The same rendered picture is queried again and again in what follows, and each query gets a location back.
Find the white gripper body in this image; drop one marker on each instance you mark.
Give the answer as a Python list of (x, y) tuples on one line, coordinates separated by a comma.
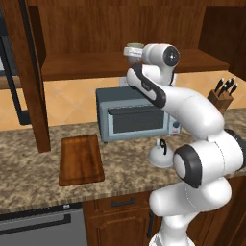
[(132, 52)]

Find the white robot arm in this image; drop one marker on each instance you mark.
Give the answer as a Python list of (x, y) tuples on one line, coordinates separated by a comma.
[(195, 112)]

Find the beige mug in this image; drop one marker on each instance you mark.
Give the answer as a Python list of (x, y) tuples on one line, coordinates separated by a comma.
[(135, 45)]

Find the narrow wooden cabinet door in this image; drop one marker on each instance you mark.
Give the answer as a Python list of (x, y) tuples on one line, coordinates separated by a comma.
[(224, 38)]

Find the wide wooden cabinet door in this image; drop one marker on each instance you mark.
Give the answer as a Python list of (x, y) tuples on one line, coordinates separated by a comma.
[(30, 80)]

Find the white kettle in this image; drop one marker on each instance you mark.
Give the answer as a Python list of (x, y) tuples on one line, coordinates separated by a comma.
[(157, 157)]

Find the brown wooden tray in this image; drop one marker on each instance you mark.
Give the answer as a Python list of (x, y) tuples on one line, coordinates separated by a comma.
[(81, 160)]

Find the blue-grey toaster oven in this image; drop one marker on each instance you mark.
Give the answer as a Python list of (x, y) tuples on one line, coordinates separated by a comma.
[(134, 120)]

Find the wooden knife block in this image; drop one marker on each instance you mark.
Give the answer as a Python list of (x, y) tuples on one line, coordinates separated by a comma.
[(221, 101)]

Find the wooden drawer front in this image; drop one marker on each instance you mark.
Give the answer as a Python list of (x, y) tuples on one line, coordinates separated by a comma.
[(105, 205)]

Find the wooden base cupboard door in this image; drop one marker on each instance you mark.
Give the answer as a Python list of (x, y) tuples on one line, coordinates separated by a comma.
[(115, 230)]

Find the plain wooden cupboard door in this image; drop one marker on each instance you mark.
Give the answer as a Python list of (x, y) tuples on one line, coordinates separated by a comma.
[(230, 217)]

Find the grey dishwasher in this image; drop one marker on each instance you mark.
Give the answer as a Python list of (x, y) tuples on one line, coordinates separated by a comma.
[(41, 229)]

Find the white wall socket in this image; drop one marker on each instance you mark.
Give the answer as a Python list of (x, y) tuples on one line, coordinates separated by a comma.
[(123, 81)]

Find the wooden wall cabinet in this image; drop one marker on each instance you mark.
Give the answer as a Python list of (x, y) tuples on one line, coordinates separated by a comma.
[(96, 38)]

